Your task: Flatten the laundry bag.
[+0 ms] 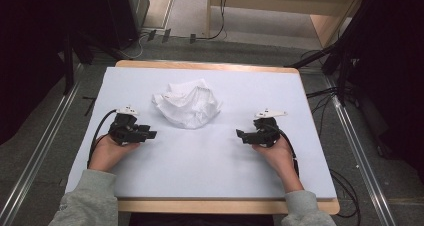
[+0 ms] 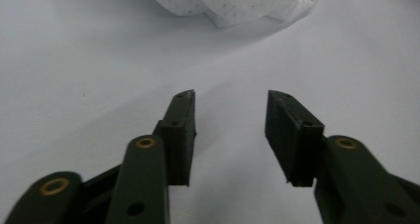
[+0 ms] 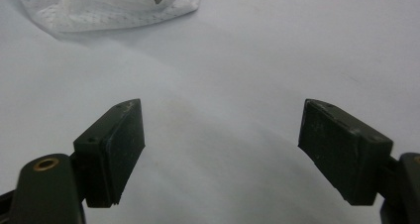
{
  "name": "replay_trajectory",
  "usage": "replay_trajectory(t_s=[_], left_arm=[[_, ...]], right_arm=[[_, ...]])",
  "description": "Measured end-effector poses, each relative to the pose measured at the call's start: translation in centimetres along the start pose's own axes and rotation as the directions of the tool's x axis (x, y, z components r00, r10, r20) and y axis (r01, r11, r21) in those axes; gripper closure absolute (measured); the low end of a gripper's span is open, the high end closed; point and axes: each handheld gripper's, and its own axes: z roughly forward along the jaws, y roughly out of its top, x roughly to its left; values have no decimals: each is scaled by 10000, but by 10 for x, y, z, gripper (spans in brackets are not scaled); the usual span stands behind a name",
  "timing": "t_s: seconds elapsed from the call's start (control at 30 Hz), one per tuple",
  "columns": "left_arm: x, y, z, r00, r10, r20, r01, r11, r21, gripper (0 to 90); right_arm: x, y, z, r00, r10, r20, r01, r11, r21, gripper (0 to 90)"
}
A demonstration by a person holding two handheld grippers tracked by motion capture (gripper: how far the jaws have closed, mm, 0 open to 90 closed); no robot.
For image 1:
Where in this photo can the person's dark pants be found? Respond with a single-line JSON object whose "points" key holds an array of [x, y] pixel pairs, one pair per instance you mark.
{"points": [[200, 220]]}

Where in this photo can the black curtain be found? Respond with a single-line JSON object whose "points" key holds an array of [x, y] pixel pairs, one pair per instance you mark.
{"points": [[393, 69], [33, 52]]}

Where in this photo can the person's left hand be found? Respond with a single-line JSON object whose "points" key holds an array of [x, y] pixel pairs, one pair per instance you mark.
{"points": [[106, 154]]}

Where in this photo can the wooden table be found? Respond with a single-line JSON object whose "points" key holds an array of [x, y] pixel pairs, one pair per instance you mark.
{"points": [[216, 206]]}

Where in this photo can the metal floor rail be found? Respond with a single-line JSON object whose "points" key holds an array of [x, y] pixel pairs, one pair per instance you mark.
{"points": [[360, 159], [40, 152]]}

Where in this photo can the person's right hand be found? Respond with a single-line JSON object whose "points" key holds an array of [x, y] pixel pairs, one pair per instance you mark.
{"points": [[278, 157]]}

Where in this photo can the grey cabinet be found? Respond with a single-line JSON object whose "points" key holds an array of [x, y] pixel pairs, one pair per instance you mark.
{"points": [[140, 4]]}

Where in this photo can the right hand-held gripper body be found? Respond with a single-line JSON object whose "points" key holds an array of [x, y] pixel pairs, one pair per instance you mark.
{"points": [[266, 134]]}

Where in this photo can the light wooden frame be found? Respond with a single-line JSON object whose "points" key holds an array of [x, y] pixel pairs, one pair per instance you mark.
{"points": [[320, 24]]}

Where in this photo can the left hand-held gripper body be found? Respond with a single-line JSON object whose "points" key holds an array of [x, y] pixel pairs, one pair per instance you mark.
{"points": [[125, 132]]}

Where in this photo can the black metal stand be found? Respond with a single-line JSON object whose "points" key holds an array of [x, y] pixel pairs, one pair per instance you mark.
{"points": [[341, 76], [69, 66]]}

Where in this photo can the white mesh laundry bag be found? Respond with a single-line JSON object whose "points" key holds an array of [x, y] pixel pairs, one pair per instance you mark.
{"points": [[188, 104]]}

